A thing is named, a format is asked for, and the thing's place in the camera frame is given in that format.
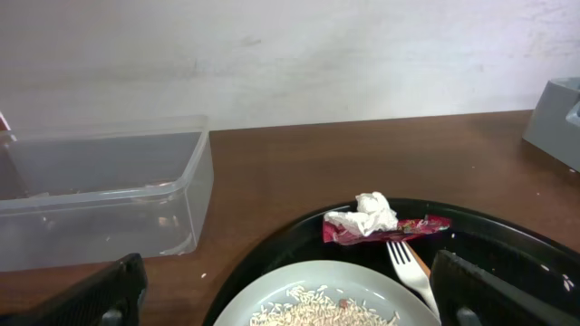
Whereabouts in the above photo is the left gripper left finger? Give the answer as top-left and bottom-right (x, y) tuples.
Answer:
(1, 253), (148, 326)

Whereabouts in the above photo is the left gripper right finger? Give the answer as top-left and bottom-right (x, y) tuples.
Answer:
(430, 250), (579, 326)

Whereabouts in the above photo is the red snack wrapper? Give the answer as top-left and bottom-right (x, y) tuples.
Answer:
(322, 215), (451, 245)

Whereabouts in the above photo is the grey plate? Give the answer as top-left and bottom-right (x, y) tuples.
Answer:
(215, 260), (440, 326)

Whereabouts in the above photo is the white tissue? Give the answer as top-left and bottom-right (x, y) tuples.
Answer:
(324, 192), (399, 236)

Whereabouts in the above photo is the pile of rice and shells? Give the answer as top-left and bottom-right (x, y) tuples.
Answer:
(247, 284), (401, 326)

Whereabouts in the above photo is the grey dishwasher rack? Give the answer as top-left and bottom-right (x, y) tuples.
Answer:
(523, 77), (580, 171)

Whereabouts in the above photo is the wooden chopstick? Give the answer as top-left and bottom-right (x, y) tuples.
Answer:
(403, 242), (430, 277)

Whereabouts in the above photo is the white plastic fork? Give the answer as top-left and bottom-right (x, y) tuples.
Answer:
(386, 242), (440, 320)

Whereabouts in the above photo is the round black serving tray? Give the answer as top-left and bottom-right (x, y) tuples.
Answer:
(203, 198), (579, 325)

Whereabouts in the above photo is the clear plastic bin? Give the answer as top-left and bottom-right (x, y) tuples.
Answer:
(1, 116), (214, 272)

